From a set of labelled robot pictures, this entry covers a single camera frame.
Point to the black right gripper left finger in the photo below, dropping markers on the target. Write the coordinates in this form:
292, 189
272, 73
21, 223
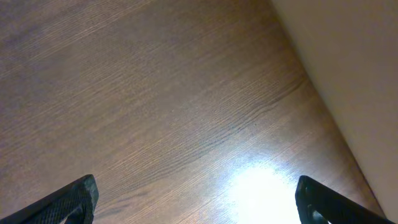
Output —
73, 203

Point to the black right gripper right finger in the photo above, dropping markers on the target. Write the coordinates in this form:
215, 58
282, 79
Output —
317, 203

